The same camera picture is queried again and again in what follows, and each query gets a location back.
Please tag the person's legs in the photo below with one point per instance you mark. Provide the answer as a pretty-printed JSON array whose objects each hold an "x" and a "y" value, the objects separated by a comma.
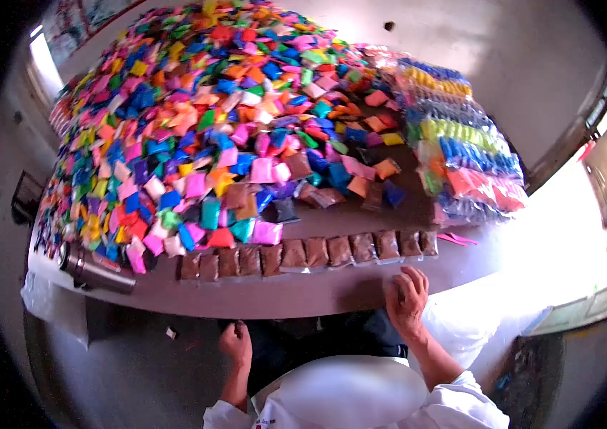
[{"x": 303, "y": 338}]

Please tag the white sack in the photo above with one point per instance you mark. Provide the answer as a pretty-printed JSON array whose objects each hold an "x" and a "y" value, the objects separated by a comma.
[{"x": 461, "y": 322}]

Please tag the row of brown powder packets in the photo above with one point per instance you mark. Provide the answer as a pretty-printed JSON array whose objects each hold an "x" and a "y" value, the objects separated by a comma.
[{"x": 308, "y": 253}]

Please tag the person's left hand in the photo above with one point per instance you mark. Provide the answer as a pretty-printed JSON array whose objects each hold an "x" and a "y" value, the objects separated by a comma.
[{"x": 237, "y": 344}]

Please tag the stack of clear bagged bundles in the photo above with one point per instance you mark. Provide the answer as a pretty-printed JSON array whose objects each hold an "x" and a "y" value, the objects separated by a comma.
[{"x": 458, "y": 145}]

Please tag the person's right fingers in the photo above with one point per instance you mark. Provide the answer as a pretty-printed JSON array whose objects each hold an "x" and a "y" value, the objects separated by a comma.
[{"x": 409, "y": 281}]

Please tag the person's right hand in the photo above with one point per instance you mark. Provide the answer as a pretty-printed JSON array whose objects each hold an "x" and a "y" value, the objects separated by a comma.
[{"x": 406, "y": 305}]

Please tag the white plastic bag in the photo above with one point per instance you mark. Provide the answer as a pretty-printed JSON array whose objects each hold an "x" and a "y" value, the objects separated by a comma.
[{"x": 51, "y": 308}]

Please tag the pile of colourful powder packets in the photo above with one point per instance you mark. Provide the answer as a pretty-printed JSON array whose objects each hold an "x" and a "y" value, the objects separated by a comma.
[{"x": 201, "y": 128}]

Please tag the dark chair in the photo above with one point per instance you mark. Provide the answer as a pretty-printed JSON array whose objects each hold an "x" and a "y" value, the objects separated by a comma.
[{"x": 27, "y": 197}]

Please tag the person's body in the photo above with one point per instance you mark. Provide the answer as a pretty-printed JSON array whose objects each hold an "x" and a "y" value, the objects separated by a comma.
[{"x": 346, "y": 397}]

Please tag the steel flask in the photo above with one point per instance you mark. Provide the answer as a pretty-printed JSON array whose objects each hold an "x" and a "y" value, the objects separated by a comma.
[{"x": 94, "y": 271}]

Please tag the pink strips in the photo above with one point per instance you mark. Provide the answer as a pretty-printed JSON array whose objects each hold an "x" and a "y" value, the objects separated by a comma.
[{"x": 458, "y": 239}]

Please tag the person's left fingers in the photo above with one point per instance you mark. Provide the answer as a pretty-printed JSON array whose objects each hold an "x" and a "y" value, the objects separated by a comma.
[{"x": 233, "y": 330}]

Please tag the wall picture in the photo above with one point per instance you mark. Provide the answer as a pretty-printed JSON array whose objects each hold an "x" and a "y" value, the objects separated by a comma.
[{"x": 81, "y": 21}]

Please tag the small paper scrap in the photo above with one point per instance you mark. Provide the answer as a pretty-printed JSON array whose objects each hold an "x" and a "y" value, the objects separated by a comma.
[{"x": 171, "y": 333}]

